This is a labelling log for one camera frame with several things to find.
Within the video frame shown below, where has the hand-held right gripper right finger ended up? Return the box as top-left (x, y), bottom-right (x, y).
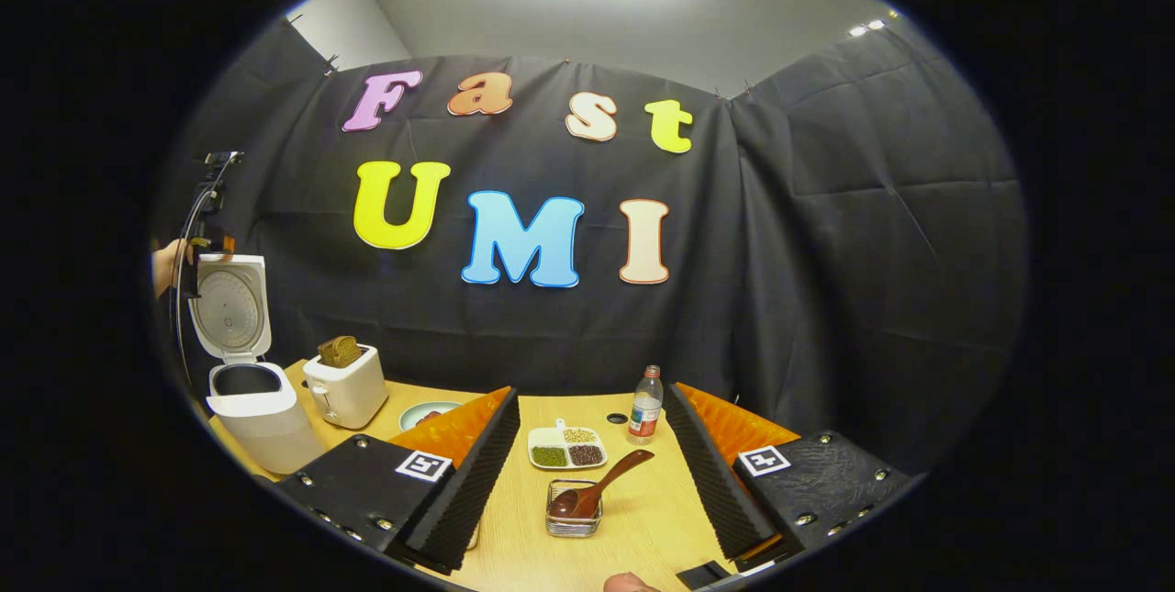
top-left (663, 383), bottom-right (914, 565)

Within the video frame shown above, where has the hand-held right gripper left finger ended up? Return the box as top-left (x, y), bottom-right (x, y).
top-left (275, 387), bottom-right (521, 575)

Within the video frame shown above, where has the brown wooden spoon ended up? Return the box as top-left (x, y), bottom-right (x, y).
top-left (549, 449), bottom-right (656, 519)

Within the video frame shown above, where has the white rice cooker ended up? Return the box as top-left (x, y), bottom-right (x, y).
top-left (188, 252), bottom-right (327, 475)

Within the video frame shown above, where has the pale green plate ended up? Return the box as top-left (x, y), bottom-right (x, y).
top-left (398, 401), bottom-right (463, 432)

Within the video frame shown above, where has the clear plastic bottle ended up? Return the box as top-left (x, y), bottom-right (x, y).
top-left (628, 365), bottom-right (664, 444)

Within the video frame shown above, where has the white divided bean dish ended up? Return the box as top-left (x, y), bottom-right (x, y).
top-left (528, 418), bottom-right (609, 471)

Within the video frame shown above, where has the white toaster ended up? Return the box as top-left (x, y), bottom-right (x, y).
top-left (303, 344), bottom-right (389, 430)

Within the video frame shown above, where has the black backdrop cloth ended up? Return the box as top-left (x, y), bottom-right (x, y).
top-left (151, 18), bottom-right (1029, 474)

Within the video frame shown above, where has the black cable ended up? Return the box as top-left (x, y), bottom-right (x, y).
top-left (171, 188), bottom-right (214, 384)

